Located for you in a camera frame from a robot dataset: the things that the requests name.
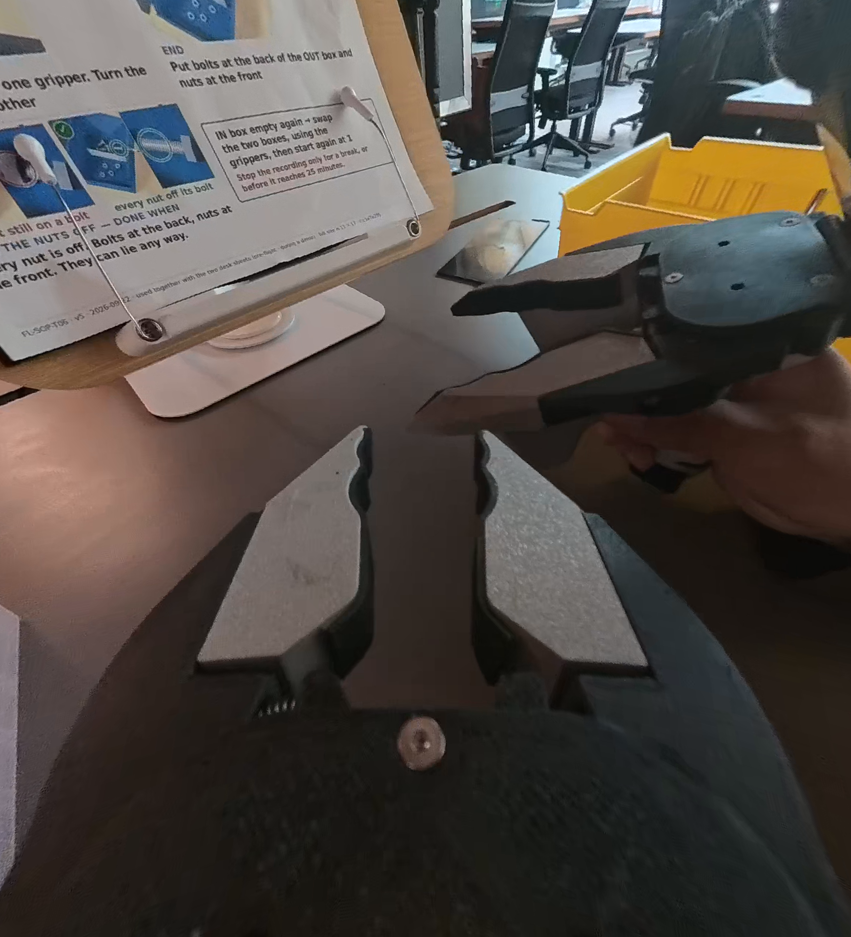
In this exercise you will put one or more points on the background office desk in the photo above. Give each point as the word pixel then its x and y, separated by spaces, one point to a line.
pixel 769 99

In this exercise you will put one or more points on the wooden display board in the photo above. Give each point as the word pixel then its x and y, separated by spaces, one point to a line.
pixel 414 110

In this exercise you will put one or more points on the yellow plastic bin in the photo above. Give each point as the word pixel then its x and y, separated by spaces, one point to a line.
pixel 689 183

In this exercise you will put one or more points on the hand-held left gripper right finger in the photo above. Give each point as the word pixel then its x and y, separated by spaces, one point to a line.
pixel 550 578

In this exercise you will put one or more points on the person's right hand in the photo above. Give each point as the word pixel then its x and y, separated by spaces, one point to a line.
pixel 799 454

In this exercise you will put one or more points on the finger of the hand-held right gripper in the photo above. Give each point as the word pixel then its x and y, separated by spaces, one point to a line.
pixel 579 300
pixel 513 395

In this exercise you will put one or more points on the white stand base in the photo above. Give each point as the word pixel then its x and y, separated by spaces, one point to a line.
pixel 198 380

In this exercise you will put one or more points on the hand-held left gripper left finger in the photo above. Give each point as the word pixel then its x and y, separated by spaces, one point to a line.
pixel 286 564

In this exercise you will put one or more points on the printed instruction sheet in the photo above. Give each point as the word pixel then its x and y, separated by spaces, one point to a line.
pixel 249 95

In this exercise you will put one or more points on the black office chair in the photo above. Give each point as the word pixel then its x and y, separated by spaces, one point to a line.
pixel 517 66
pixel 590 66

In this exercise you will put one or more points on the flat black plate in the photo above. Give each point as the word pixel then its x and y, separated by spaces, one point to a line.
pixel 469 267

